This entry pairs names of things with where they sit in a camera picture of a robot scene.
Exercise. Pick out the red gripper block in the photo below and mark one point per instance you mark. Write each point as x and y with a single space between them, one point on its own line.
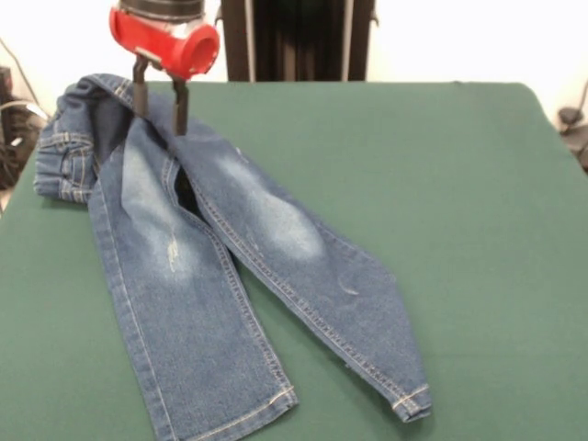
161 41

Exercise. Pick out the blue denim jeans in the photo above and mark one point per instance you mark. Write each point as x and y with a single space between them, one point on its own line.
193 257

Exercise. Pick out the grey wheeled stand base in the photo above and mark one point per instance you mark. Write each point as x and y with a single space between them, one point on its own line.
11 138
569 117

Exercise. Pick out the dark green table cloth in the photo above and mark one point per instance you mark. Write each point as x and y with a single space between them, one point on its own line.
459 229

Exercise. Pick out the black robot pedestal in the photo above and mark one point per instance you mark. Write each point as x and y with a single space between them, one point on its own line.
298 41

